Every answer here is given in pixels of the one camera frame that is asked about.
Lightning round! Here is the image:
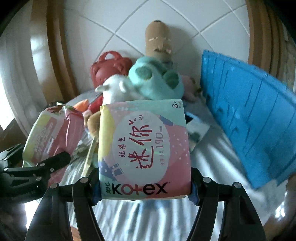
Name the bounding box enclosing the red bear-shaped case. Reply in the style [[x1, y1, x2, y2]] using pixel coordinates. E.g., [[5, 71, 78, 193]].
[[90, 51, 132, 88]]

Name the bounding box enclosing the blue plastic crate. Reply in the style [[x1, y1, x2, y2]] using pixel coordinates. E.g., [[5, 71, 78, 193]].
[[200, 49, 296, 190]]

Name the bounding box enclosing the green pink wipes packet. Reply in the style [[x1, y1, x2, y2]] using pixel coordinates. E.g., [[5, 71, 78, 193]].
[[23, 104, 85, 183]]

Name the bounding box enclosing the red plush toy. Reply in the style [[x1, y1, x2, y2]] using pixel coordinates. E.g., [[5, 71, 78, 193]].
[[89, 95, 103, 112]]

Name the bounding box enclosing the teal plush toy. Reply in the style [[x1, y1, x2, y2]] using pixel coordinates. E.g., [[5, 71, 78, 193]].
[[128, 57, 185, 100]]

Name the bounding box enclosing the pink plush toy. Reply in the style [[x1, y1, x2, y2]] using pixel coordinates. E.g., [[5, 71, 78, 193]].
[[181, 75, 203, 101]]

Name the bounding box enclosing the wooden wall trim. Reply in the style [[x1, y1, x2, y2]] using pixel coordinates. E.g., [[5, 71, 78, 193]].
[[30, 0, 79, 102], [245, 0, 296, 93]]

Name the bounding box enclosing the white blue carton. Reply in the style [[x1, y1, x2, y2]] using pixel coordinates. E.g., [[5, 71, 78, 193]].
[[185, 112, 211, 149]]

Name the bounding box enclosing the small brown plush toy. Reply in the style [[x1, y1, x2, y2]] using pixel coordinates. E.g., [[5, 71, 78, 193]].
[[84, 113, 100, 139]]

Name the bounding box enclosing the tall brown plush toy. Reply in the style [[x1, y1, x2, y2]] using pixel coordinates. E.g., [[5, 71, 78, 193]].
[[145, 20, 173, 63]]

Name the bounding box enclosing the white plush toy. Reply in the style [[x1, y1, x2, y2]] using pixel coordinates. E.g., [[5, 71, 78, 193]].
[[95, 75, 141, 109]]

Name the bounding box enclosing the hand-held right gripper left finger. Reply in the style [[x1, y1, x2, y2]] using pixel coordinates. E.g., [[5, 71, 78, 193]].
[[24, 168, 103, 241]]

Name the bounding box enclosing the orange plush toy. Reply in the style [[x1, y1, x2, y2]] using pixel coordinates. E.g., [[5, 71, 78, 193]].
[[73, 99, 89, 110]]

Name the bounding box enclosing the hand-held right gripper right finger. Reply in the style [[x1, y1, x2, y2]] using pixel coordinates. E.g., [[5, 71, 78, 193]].
[[185, 168, 266, 241]]

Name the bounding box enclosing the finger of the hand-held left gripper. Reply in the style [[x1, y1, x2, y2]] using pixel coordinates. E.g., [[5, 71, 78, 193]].
[[0, 144, 25, 163], [5, 152, 71, 186]]

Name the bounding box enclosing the pink pad packet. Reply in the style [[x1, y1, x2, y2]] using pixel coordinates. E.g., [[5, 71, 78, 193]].
[[98, 99, 192, 201]]

